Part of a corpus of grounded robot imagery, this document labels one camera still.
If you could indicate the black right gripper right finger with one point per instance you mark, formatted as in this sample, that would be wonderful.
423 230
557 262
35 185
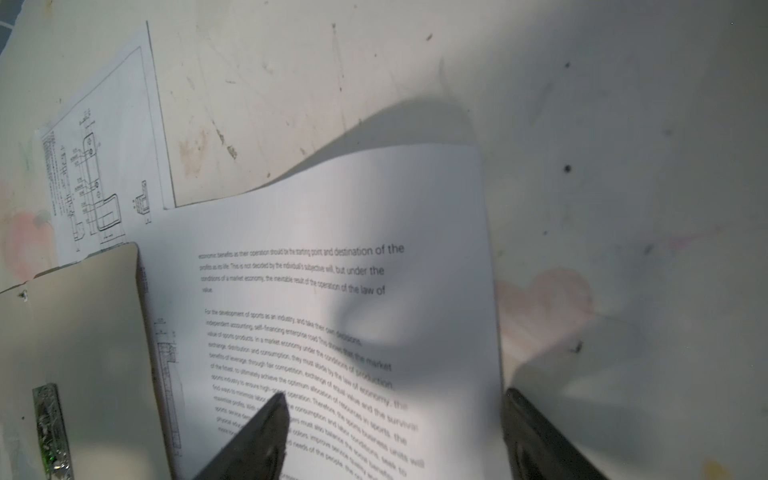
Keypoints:
536 448

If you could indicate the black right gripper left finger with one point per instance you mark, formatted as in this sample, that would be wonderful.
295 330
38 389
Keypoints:
258 450

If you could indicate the white printed text sheet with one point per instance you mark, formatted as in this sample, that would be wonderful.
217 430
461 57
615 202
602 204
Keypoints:
361 289

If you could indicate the white technical drawing sheet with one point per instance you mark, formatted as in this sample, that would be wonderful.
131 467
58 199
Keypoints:
106 157

